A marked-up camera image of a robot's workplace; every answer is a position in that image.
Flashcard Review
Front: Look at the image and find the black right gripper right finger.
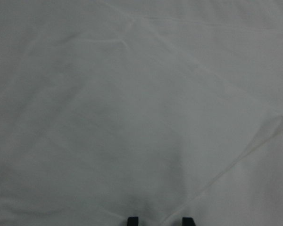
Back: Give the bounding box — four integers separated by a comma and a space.
182, 217, 194, 226

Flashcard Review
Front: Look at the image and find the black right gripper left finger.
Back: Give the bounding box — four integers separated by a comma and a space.
128, 217, 139, 226

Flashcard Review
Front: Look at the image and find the white long-sleeve printed shirt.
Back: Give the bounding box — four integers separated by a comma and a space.
0, 0, 283, 226

